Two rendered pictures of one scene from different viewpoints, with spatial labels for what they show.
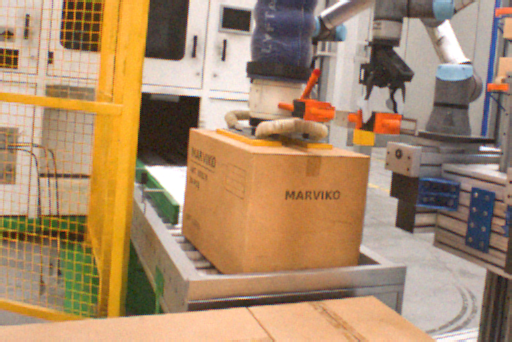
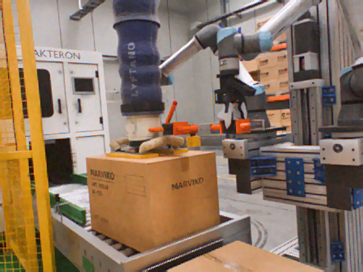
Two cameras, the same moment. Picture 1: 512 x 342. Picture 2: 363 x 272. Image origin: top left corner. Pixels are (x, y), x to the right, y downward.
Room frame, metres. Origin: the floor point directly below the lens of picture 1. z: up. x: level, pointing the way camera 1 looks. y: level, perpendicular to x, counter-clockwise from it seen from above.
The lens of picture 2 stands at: (0.25, 0.25, 1.11)
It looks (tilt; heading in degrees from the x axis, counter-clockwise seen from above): 3 degrees down; 349
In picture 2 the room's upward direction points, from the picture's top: 4 degrees counter-clockwise
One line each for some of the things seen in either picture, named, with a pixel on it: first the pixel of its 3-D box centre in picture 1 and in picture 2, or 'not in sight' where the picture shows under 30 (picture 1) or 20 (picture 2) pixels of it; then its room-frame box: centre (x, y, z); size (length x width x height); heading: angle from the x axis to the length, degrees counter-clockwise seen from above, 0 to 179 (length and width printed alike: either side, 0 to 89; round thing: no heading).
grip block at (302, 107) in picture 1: (311, 110); (175, 128); (1.65, 0.01, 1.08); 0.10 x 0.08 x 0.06; 120
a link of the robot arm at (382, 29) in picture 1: (386, 32); (228, 65); (1.36, -0.16, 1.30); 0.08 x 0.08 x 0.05
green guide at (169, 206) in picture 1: (137, 176); (42, 197); (2.80, 0.89, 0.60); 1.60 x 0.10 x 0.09; 26
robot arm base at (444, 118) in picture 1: (449, 118); (255, 119); (1.79, -0.45, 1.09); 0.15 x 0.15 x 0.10
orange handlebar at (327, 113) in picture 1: (335, 111); (186, 127); (1.75, -0.07, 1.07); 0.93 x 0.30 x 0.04; 30
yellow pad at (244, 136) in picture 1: (246, 133); (130, 151); (1.81, 0.22, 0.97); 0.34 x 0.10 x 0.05; 30
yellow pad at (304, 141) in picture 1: (296, 136); (160, 147); (1.91, 0.05, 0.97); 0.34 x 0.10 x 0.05; 30
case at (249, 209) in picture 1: (266, 198); (149, 192); (1.86, 0.14, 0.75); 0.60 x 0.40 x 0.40; 30
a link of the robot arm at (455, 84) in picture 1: (453, 83); (254, 96); (1.80, -0.45, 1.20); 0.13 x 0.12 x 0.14; 150
